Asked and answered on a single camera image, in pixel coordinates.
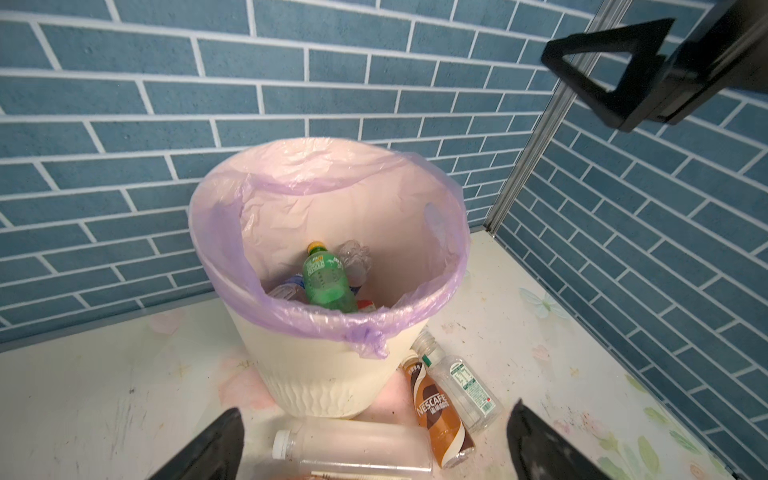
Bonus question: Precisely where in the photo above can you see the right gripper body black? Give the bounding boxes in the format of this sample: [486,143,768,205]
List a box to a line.
[647,0,767,125]

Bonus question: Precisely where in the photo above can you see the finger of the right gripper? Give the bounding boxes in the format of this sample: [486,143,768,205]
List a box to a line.
[541,18,675,132]

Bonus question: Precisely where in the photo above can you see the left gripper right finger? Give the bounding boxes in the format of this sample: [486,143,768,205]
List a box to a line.
[506,399,609,480]

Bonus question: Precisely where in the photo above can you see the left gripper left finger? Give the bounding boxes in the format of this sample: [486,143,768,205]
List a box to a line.
[150,408,245,480]

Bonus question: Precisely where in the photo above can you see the green plastic bottle yellow cap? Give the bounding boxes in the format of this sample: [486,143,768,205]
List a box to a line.
[302,241,358,313]

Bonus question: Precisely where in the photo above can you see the clear bottle blue label white cap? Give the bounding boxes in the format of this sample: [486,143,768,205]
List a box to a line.
[268,274,308,304]

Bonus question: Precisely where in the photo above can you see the white ribbed trash bin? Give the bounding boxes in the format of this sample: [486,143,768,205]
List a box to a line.
[227,307,423,418]

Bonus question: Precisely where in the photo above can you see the purple plastic bin liner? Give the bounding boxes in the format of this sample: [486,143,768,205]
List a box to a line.
[189,138,471,359]

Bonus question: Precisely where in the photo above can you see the clear bottle green white label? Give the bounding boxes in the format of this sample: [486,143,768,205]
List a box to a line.
[412,328,503,435]

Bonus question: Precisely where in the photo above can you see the brown coffee bottle upright-lying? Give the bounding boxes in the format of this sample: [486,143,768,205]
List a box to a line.
[400,351,475,469]

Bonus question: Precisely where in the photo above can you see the frosted clear square bottle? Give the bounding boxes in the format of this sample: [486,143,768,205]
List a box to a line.
[272,418,434,479]

